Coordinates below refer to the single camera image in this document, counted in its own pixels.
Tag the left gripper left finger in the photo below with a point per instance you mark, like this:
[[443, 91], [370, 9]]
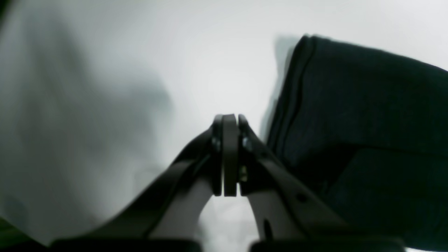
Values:
[[167, 212]]

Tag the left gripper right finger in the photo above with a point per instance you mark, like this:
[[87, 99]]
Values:
[[286, 211]]

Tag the black T-shirt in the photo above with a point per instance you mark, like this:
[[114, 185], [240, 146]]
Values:
[[366, 130]]

